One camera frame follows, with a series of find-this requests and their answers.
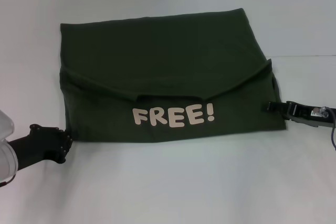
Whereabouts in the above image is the right arm connector cable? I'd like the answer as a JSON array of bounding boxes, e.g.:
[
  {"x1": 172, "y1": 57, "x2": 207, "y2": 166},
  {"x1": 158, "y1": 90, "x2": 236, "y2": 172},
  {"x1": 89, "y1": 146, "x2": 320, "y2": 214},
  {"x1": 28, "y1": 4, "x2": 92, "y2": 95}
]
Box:
[{"x1": 312, "y1": 105, "x2": 336, "y2": 152}]

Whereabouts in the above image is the dark green shirt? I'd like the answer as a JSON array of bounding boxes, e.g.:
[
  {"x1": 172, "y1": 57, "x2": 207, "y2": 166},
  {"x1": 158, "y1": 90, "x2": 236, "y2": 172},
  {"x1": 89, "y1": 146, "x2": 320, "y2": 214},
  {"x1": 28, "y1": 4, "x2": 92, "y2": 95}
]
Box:
[{"x1": 59, "y1": 7, "x2": 287, "y2": 143}]

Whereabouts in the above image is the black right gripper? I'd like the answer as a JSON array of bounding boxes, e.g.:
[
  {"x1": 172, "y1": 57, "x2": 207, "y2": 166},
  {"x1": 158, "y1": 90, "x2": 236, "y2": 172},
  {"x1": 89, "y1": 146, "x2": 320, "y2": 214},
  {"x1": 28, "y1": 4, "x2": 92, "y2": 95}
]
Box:
[{"x1": 261, "y1": 101, "x2": 336, "y2": 128}]

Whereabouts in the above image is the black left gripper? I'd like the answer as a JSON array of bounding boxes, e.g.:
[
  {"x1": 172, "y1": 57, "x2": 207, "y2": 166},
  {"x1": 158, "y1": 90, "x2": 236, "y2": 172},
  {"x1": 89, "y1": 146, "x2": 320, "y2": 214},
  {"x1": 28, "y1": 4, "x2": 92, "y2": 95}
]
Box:
[{"x1": 7, "y1": 124, "x2": 74, "y2": 173}]

